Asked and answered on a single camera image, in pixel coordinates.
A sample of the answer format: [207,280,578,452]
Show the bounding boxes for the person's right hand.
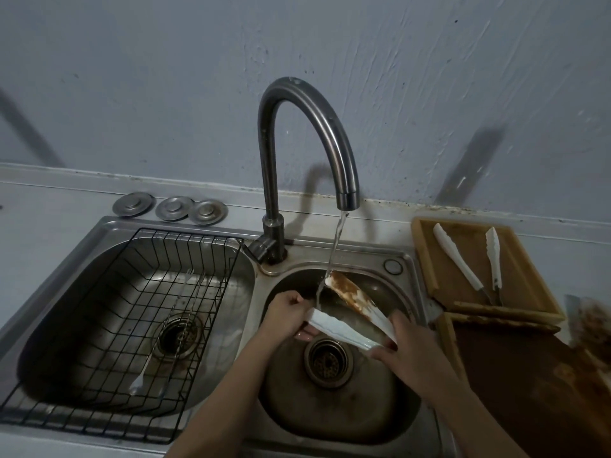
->
[369,309,460,402]

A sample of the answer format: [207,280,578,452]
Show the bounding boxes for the person's left hand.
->
[259,290,321,349]

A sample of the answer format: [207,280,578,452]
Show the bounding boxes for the stained white plastic tongs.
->
[305,270,399,351]

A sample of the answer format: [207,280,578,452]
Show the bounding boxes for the person's left forearm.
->
[164,332,298,458]

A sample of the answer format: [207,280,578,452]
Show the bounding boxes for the person's right forearm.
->
[428,372,531,458]

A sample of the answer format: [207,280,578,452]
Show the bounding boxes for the metal drain strainer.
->
[152,314,205,362]
[304,338,355,390]

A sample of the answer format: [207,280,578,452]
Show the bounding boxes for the clean white plastic tongs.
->
[432,223,503,307]

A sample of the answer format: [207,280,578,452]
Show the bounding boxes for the dark stained wooden tray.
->
[436,312,611,458]

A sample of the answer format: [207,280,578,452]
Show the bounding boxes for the round metal sink plug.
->
[189,199,229,226]
[113,192,155,218]
[155,196,194,222]

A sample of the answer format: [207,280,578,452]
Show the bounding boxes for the light wooden tray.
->
[411,218,567,326]

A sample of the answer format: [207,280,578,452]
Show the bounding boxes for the curved steel faucet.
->
[242,77,360,277]

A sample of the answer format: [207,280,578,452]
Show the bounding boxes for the stainless steel double sink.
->
[0,215,460,458]

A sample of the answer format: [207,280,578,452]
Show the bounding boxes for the black wire dish rack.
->
[0,228,245,445]

